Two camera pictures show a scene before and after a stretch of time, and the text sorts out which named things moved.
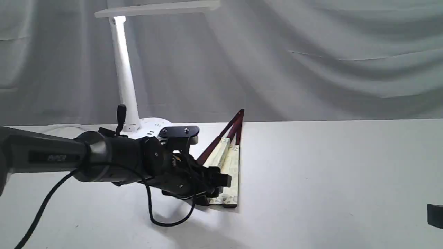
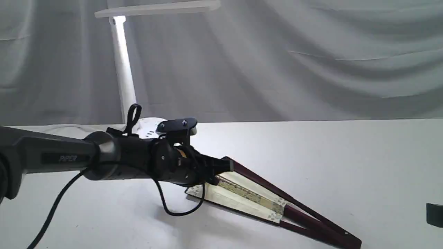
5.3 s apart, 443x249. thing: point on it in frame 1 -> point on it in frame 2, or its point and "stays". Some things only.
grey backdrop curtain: x=277 y=60 stays
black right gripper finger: x=435 y=215 stays
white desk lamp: x=135 y=127 stays
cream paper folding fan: x=224 y=153 -> x=242 y=190
